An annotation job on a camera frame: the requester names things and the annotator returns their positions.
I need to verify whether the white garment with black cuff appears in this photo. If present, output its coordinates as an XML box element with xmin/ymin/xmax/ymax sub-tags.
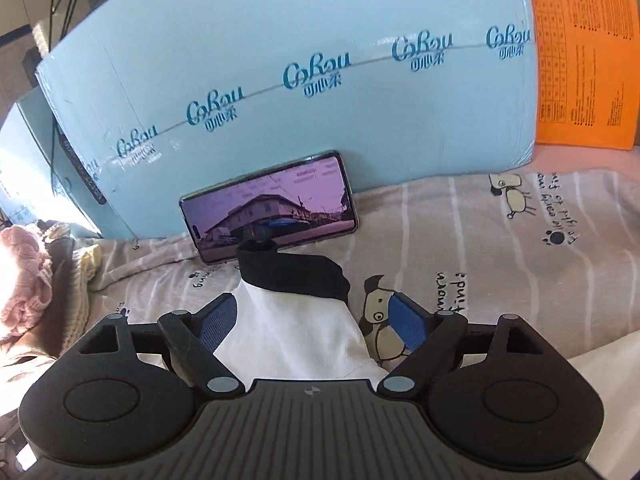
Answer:
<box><xmin>135</xmin><ymin>240</ymin><xmax>640</xmax><ymax>480</ymax></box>

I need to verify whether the printed striped bed sheet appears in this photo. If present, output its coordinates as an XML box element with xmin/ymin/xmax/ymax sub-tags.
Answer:
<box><xmin>0</xmin><ymin>167</ymin><xmax>640</xmax><ymax>386</ymax></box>

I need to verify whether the black cable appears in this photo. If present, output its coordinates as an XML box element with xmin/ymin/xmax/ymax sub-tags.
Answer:
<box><xmin>45</xmin><ymin>0</ymin><xmax>76</xmax><ymax>56</ymax></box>

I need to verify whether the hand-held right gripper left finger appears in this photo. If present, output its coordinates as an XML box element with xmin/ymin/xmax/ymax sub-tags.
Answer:
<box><xmin>77</xmin><ymin>291</ymin><xmax>243</xmax><ymax>401</ymax></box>

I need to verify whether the black smartphone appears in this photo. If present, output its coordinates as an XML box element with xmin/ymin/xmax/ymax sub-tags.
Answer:
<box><xmin>179</xmin><ymin>150</ymin><xmax>360</xmax><ymax>265</ymax></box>

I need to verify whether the orange cardboard box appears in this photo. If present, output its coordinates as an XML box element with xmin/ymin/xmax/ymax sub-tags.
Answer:
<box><xmin>522</xmin><ymin>0</ymin><xmax>640</xmax><ymax>151</ymax></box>

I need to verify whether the brown leather jacket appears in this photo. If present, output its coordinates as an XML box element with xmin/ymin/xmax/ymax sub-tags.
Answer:
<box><xmin>0</xmin><ymin>237</ymin><xmax>81</xmax><ymax>396</ymax></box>

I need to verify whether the small light blue cardboard box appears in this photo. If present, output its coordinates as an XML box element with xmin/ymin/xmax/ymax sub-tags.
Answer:
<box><xmin>0</xmin><ymin>85</ymin><xmax>106</xmax><ymax>236</ymax></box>

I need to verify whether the pink knitted sweater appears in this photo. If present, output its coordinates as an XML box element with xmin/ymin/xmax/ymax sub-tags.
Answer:
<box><xmin>0</xmin><ymin>225</ymin><xmax>53</xmax><ymax>336</ymax></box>

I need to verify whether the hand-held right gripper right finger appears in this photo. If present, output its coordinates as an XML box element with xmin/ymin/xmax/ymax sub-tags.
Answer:
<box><xmin>376</xmin><ymin>291</ymin><xmax>548</xmax><ymax>401</ymax></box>

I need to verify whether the large light blue cardboard box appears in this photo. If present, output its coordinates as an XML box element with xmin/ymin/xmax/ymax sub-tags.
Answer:
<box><xmin>35</xmin><ymin>0</ymin><xmax>538</xmax><ymax>241</ymax></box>

